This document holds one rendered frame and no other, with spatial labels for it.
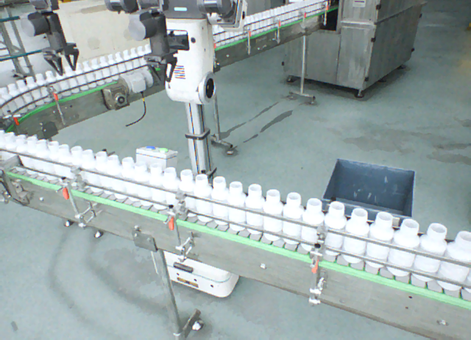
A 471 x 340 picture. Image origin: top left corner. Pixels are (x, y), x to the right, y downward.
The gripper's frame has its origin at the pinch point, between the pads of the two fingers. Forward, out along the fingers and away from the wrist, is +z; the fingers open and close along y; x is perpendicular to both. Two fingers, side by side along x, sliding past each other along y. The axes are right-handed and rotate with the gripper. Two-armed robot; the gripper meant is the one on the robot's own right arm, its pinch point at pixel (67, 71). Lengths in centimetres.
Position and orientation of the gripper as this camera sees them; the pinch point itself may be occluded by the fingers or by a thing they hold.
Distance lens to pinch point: 149.5
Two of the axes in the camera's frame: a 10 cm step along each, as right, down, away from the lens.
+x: 9.1, 1.8, -3.7
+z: 0.5, 8.4, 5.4
